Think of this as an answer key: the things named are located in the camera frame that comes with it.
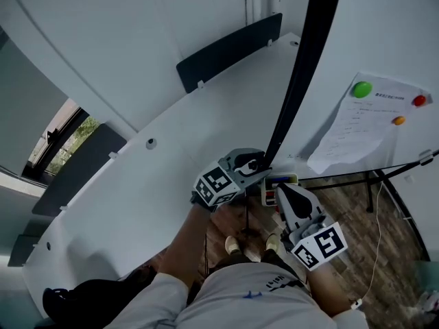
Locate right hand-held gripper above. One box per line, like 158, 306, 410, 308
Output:
275, 182, 349, 272

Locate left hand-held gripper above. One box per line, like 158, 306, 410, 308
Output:
191, 147, 272, 213

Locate white whiteboard with black frame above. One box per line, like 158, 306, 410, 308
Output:
265, 0, 439, 184

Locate person's left forearm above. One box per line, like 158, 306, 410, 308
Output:
156, 202, 220, 287

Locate person's right forearm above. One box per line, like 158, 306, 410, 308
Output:
304, 260, 358, 319

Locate black whiteboard stand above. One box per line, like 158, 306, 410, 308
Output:
298, 148, 439, 262

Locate grey whiteboard clamp knob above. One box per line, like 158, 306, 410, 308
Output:
418, 149, 435, 166

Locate white marker tray box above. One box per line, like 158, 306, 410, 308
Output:
261, 173, 299, 207

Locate person's right beige shoe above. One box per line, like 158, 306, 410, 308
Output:
264, 233, 280, 252

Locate person's beige shoe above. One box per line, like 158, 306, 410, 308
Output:
224, 235, 243, 255
264, 233, 280, 252

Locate person's dark trousers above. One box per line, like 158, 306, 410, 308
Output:
211, 247, 308, 289

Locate person's left beige shoe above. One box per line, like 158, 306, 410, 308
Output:
224, 235, 243, 255

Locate white printed paper sheet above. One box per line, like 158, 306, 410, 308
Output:
307, 72, 433, 175

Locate dark desk divider panel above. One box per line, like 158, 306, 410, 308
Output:
7, 233, 40, 268
32, 122, 128, 218
176, 12, 284, 95

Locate person's grey shirt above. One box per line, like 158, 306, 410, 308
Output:
104, 262, 370, 329

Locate green round magnet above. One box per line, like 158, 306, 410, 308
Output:
353, 80, 373, 99

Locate black bag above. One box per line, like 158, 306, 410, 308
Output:
42, 265, 159, 327

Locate white cable with plug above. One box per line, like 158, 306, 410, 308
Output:
349, 180, 385, 311

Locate window with dark frame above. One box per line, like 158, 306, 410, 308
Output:
21, 97, 102, 181

